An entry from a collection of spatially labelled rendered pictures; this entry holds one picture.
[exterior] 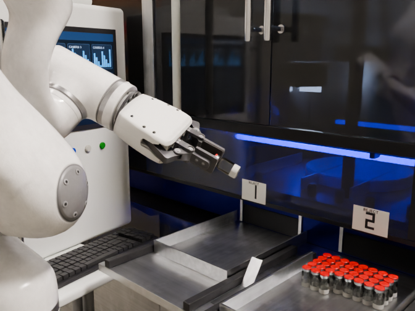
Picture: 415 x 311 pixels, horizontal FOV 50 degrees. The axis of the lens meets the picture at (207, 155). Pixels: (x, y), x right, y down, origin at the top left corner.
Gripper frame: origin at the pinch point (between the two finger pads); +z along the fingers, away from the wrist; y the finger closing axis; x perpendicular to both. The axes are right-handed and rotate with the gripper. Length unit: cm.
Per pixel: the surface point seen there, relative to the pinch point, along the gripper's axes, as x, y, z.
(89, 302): -110, -28, -23
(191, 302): -34.2, 1.6, 9.5
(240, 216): -53, -48, 10
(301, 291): -31.5, -13.7, 29.4
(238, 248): -46, -29, 14
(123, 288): -118, -45, -17
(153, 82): -36, -65, -37
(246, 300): -32.5, -4.8, 19.2
